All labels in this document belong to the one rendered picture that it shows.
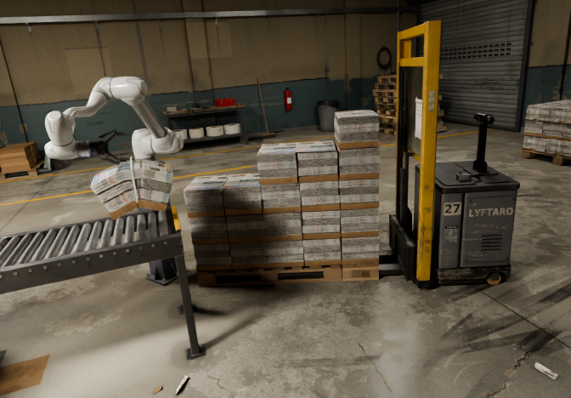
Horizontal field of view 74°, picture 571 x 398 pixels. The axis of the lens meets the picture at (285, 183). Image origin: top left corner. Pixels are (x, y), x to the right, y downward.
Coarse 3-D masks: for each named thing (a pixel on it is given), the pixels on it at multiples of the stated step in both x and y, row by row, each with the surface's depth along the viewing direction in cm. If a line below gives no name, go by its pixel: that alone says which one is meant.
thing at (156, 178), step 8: (144, 160) 233; (144, 168) 209; (152, 168) 214; (160, 168) 220; (168, 168) 226; (144, 176) 210; (152, 176) 211; (160, 176) 212; (168, 176) 214; (144, 184) 211; (152, 184) 212; (160, 184) 214; (168, 184) 215; (144, 192) 213; (152, 192) 214; (160, 192) 215; (168, 192) 216; (144, 200) 213; (152, 200) 215; (160, 200) 216
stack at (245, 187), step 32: (192, 192) 284; (224, 192) 283; (256, 192) 282; (288, 192) 281; (320, 192) 280; (192, 224) 291; (224, 224) 290; (256, 224) 289; (288, 224) 287; (320, 224) 288; (224, 256) 299; (256, 256) 297; (288, 256) 296; (320, 256) 295
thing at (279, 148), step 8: (264, 144) 308; (272, 144) 306; (280, 144) 304; (288, 144) 301; (296, 144) 299; (264, 152) 276; (272, 152) 275; (280, 152) 273; (288, 152) 272; (296, 152) 272
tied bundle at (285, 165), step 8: (264, 160) 275; (272, 160) 274; (280, 160) 274; (288, 160) 273; (296, 160) 275; (264, 168) 277; (272, 168) 276; (280, 168) 276; (288, 168) 275; (296, 168) 275; (264, 176) 278; (272, 176) 278; (280, 176) 277; (288, 176) 277; (296, 176) 277
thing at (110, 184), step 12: (108, 168) 226; (120, 168) 212; (96, 180) 208; (108, 180) 204; (120, 180) 206; (96, 192) 203; (108, 192) 205; (120, 192) 208; (108, 204) 207; (120, 204) 210; (120, 216) 212
